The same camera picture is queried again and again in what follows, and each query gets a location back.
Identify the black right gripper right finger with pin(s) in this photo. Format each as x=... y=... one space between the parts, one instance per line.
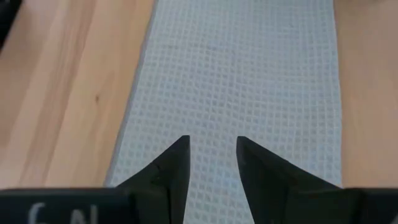
x=270 y=193

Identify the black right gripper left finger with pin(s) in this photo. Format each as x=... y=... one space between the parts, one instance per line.
x=177 y=186

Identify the grey waffle towel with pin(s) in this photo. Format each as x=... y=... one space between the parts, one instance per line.
x=242 y=77

